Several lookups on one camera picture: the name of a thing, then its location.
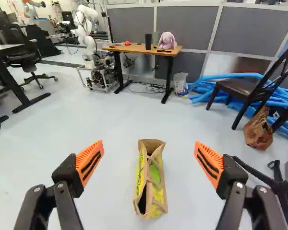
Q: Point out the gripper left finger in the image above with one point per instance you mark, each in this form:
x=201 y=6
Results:
x=62 y=191

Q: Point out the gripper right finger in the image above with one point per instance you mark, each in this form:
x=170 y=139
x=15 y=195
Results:
x=235 y=191

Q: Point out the brown printed paper bag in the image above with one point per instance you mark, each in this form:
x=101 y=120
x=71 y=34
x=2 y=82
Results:
x=258 y=131

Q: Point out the yellow-green paper bag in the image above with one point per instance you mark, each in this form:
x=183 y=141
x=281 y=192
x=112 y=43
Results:
x=150 y=179

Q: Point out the clear plastic bag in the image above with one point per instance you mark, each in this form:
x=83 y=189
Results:
x=181 y=83

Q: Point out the blue foam tube pile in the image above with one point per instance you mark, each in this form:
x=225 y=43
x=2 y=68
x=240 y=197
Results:
x=273 y=95

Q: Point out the dark wooden chair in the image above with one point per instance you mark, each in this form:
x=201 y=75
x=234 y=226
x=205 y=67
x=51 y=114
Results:
x=254 y=88

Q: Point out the black desk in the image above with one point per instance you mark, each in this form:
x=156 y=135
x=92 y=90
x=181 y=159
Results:
x=7 y=72

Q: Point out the white robot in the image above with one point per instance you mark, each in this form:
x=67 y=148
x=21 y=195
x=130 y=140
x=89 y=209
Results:
x=93 y=48

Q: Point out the black office chair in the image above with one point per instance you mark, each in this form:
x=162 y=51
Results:
x=19 y=48

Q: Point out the black remote control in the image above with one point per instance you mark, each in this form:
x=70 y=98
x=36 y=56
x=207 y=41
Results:
x=163 y=50

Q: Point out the small red object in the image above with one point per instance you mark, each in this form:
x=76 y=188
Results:
x=127 y=43

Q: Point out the wooden table with black legs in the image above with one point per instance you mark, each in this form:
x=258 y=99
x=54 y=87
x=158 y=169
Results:
x=144 y=51

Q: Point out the pink plush rabbit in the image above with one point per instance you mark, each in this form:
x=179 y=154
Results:
x=167 y=40

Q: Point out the black cylindrical speaker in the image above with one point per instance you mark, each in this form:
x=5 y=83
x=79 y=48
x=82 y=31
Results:
x=148 y=41

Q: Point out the translucent grey bottle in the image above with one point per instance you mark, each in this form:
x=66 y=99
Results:
x=155 y=37

